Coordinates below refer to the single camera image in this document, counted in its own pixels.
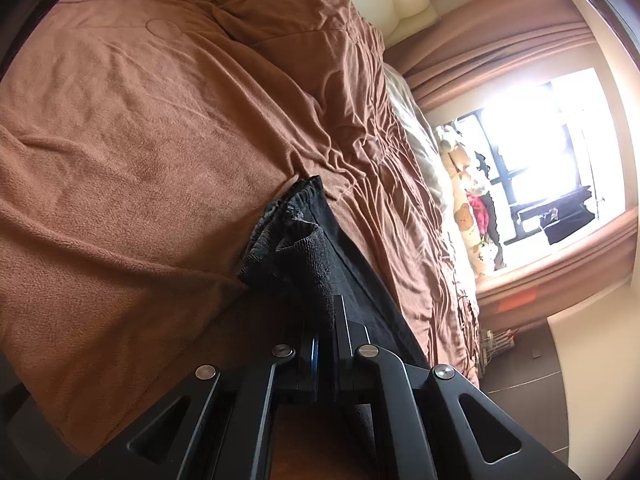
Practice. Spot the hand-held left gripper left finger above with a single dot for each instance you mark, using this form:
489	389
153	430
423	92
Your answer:
315	365

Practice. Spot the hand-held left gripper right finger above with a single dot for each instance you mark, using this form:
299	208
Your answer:
345	350

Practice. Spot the black pants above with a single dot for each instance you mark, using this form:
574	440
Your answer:
310	270

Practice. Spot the brown crinkled quilt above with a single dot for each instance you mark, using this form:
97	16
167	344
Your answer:
390	210

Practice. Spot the white slatted rack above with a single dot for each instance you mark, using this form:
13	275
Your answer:
495	347

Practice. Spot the bear print bolster pillow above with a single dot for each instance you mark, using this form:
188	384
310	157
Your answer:
467	220

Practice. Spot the red cloth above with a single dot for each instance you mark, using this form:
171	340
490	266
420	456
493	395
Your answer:
482	212

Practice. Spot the white pillow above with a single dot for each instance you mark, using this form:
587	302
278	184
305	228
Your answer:
420	145

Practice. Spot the tan plush toy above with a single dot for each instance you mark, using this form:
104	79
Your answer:
447	140

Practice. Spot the pink curtain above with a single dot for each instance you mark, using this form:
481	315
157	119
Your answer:
500	45
575	270

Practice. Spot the brown fleece blanket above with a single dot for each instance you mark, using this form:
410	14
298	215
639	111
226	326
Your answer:
125	160

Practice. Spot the black framed window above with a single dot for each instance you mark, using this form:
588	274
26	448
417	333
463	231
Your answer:
550	125

